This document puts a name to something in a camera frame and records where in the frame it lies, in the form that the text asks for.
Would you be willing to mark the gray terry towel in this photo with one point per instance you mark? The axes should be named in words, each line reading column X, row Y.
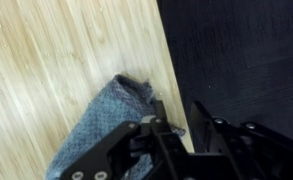
column 109, row 113

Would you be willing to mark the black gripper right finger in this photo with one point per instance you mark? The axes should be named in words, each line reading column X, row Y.
column 246, row 153

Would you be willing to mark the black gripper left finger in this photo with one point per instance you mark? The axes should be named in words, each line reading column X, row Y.
column 119, row 153

